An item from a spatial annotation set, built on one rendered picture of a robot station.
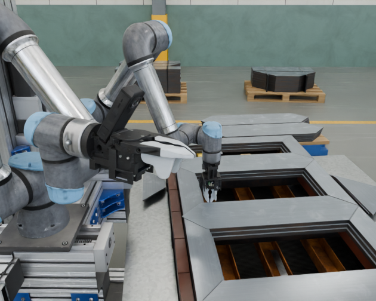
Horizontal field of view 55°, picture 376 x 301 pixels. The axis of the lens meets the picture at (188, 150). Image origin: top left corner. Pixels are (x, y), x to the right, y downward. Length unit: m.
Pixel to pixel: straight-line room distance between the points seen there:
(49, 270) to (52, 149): 0.57
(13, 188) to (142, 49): 0.61
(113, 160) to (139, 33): 0.72
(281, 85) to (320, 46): 3.00
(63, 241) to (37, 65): 0.50
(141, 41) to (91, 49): 7.35
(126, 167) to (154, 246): 1.00
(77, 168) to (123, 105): 0.22
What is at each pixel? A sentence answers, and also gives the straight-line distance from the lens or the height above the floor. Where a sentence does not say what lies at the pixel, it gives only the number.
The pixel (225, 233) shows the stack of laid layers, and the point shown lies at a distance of 1.42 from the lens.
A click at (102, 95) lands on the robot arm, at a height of 1.28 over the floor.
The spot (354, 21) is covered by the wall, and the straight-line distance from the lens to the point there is 8.94.
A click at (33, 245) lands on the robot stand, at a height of 1.04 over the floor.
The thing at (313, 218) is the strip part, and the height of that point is 0.86.
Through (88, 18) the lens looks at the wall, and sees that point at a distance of 8.54.
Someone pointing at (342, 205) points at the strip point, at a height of 0.86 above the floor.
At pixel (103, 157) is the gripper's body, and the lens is 0.69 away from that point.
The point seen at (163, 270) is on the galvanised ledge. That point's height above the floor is 0.68.
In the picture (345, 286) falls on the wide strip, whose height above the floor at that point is 0.86.
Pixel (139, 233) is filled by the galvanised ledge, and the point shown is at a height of 0.68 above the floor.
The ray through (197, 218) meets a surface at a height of 0.86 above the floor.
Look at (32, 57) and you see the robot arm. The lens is 0.93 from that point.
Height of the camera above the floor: 1.71
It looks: 25 degrees down
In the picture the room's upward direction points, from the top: straight up
